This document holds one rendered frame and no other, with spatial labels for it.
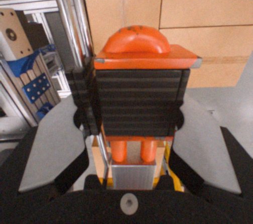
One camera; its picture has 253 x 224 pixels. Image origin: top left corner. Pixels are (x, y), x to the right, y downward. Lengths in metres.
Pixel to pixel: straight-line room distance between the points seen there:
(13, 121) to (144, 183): 0.68
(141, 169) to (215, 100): 1.88
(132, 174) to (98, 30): 0.78
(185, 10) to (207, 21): 0.14
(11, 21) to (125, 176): 0.52
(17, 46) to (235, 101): 2.18
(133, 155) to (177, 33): 0.79
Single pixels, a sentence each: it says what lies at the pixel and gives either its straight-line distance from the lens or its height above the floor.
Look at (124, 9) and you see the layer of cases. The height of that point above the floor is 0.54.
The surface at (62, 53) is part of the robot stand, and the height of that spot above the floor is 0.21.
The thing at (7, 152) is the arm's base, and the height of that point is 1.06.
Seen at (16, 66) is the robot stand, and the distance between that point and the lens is 0.67.
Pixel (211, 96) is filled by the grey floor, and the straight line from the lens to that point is 1.96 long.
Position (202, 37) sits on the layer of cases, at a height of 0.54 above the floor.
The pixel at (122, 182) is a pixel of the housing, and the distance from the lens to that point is 0.23.
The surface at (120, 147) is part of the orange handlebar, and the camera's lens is 0.17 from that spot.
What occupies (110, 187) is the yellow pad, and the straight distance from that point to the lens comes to 0.57.
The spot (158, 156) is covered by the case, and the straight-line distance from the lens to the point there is 0.83.
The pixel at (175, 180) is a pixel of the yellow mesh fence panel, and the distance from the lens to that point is 1.46.
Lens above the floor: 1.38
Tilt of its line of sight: 57 degrees down
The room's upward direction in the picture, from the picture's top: 180 degrees counter-clockwise
